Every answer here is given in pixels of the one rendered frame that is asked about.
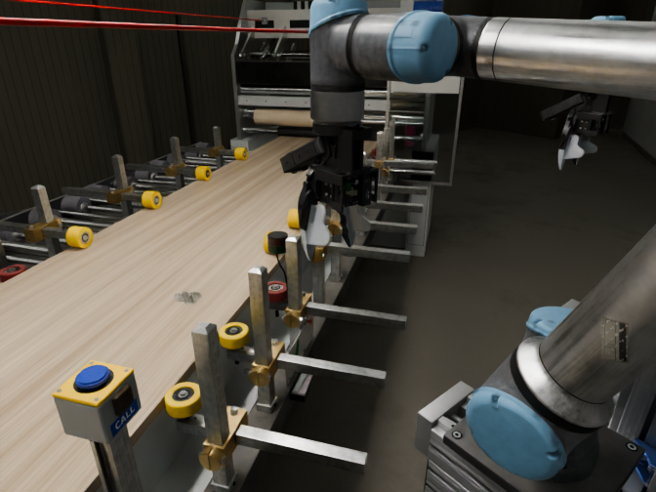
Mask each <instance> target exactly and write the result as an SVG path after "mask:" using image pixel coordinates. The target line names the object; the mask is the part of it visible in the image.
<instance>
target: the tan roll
mask: <svg viewBox="0 0 656 492"><path fill-rule="evenodd" d="M243 118H251V119H254V122H255V124H257V125H275V126H295V127H312V121H313V120H312V119H311V118H310V110H288V109H263V108H256V109H255V111H254V114H245V113H244V114H243ZM361 121H362V122H363V124H376V125H386V120H377V119H362V120H361Z"/></svg>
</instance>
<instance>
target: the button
mask: <svg viewBox="0 0 656 492"><path fill-rule="evenodd" d="M109 376H110V372H109V369H108V368H107V367H106V366H103V365H93V366H89V367H87V368H85V369H83V370H82V371H81V372H80V373H79V374H78V375H77V376H76V378H75V383H76V386H77V387H79V388H81V389H84V390H90V389H94V388H97V387H99V386H101V385H102V384H104V383H105V382H106V381H107V380H108V378H109Z"/></svg>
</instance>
